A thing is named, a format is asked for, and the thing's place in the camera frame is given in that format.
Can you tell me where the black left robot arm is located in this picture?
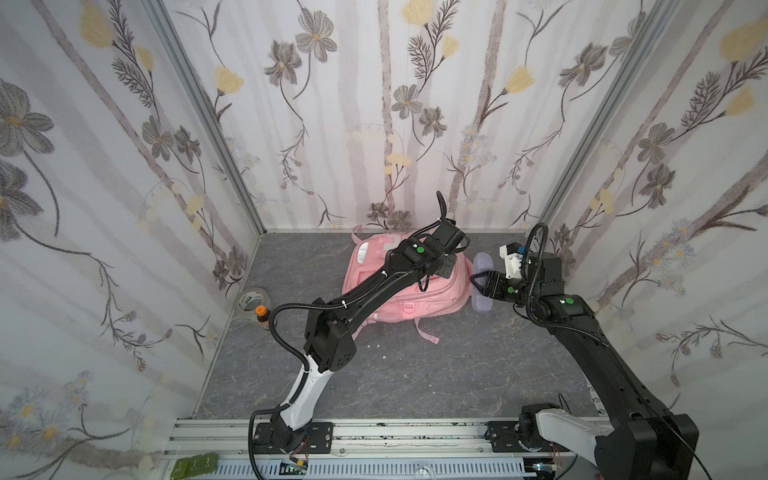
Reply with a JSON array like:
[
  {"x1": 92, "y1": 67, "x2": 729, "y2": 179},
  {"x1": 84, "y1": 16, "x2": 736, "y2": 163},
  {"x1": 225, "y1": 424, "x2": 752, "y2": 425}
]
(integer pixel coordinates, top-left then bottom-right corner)
[{"x1": 247, "y1": 192, "x2": 470, "y2": 479}]

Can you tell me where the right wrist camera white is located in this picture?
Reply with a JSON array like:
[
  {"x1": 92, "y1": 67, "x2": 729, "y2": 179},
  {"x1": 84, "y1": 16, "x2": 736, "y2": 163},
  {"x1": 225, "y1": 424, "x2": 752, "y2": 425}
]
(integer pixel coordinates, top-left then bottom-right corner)
[{"x1": 499, "y1": 242, "x2": 525, "y2": 279}]

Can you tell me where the green connector block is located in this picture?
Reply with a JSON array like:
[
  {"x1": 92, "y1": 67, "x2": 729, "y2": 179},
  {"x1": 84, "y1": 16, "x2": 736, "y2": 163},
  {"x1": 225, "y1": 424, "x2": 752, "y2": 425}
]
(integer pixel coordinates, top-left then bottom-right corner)
[{"x1": 169, "y1": 452, "x2": 219, "y2": 480}]

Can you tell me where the white tape roll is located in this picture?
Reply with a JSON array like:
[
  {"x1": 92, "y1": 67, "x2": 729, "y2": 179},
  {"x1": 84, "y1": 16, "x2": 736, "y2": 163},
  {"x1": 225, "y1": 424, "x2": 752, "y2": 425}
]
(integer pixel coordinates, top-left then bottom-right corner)
[{"x1": 234, "y1": 287, "x2": 272, "y2": 321}]

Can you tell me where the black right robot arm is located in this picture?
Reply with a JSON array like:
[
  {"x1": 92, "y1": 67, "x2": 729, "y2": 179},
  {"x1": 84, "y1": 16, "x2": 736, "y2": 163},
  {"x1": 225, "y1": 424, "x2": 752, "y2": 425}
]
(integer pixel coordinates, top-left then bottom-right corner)
[{"x1": 470, "y1": 223, "x2": 700, "y2": 479}]

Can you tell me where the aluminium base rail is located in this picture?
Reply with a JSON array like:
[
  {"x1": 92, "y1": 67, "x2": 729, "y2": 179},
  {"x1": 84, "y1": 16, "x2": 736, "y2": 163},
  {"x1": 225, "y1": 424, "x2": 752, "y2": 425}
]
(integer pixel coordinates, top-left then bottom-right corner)
[{"x1": 157, "y1": 414, "x2": 610, "y2": 479}]

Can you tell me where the orange cap brown bottle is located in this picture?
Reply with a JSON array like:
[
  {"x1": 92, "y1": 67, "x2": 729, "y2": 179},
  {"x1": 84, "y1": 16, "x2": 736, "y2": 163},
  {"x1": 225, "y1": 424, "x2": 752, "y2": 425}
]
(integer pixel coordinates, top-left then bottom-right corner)
[{"x1": 255, "y1": 305, "x2": 270, "y2": 330}]

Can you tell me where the purple glasses case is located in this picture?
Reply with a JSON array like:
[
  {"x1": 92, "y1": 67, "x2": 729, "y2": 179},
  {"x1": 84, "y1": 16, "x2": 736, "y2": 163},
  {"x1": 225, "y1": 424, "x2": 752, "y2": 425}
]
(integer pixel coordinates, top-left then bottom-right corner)
[{"x1": 470, "y1": 252, "x2": 494, "y2": 313}]

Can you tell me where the pink student backpack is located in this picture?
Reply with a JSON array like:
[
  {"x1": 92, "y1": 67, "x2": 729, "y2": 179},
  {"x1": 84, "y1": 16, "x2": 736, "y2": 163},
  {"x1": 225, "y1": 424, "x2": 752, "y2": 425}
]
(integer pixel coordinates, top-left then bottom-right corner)
[{"x1": 341, "y1": 224, "x2": 475, "y2": 346}]

